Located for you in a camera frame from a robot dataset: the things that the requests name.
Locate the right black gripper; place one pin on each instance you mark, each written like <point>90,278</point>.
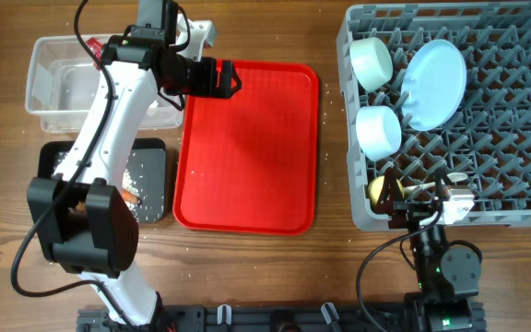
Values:
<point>409,213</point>

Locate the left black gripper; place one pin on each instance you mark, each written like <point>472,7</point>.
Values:
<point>206,84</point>

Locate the white plastic spoon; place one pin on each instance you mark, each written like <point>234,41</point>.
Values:
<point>454,177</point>

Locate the yellow cup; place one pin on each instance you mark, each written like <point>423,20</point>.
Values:
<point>373,191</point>

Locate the small light blue bowl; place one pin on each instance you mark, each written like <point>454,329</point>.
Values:
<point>378,132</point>

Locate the large light blue plate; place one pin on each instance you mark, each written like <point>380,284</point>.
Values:
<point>435,82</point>

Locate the green bowl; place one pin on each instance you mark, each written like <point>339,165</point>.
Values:
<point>371,63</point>

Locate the red snack wrapper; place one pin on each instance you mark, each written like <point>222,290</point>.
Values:
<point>96,48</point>

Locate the orange carrot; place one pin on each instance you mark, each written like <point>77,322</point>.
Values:
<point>131,198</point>

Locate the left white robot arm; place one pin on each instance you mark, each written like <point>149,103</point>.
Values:
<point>79,214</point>

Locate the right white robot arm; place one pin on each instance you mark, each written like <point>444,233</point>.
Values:
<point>448,272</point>

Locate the grey dishwasher rack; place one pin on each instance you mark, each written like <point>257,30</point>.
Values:
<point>488,138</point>

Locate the red serving tray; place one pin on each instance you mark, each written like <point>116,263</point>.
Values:
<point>249,163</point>

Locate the white rice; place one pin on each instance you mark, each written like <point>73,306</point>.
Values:
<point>145,177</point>

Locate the clear plastic bin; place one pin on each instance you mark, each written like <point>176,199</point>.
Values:
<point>61,85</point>

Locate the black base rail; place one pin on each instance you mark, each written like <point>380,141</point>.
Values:
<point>197,318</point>

